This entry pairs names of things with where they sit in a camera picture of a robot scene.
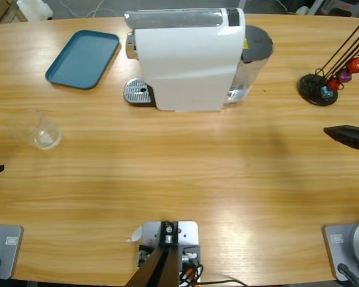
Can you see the orange-red coffee capsule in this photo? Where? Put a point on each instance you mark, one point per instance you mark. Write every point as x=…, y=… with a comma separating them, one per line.
x=356, y=65

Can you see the clear glass cup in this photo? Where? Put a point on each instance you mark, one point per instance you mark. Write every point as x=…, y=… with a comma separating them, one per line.
x=48, y=140

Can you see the chrome coffee machine lever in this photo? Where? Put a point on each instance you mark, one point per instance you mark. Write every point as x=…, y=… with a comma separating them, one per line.
x=173, y=18

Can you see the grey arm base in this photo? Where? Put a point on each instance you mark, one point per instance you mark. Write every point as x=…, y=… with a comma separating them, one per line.
x=347, y=248
x=6, y=251

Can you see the purple coffee capsule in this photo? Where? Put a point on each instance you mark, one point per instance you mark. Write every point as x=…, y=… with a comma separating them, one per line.
x=345, y=75

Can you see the dark red coffee capsule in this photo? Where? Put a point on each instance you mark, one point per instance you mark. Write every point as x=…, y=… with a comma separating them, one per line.
x=334, y=84

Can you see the teal coffee capsule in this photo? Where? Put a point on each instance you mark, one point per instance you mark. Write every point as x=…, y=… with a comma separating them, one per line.
x=326, y=92

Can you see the white capsule coffee machine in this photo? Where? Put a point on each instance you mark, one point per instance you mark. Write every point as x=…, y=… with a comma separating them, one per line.
x=185, y=68

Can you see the black capsule holder with rods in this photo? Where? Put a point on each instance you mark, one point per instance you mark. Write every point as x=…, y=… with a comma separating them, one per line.
x=314, y=95

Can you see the clear water tank black lid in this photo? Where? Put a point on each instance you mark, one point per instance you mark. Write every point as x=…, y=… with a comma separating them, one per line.
x=257, y=39

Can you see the yellow warning sticker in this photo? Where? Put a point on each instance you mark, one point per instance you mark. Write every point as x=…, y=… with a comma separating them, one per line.
x=245, y=45

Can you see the teal plastic tray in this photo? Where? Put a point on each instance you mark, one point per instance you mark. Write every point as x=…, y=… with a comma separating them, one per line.
x=80, y=59

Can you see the white paper tag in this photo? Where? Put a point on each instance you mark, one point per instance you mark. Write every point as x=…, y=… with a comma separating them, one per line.
x=136, y=234

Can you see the metal drip tray grate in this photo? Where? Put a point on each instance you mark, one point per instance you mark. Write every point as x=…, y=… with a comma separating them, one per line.
x=136, y=89

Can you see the white foam sheet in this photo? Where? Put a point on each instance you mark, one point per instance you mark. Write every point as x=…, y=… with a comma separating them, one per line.
x=36, y=9

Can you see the white block with dark post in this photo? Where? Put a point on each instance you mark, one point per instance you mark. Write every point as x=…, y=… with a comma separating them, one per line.
x=187, y=233

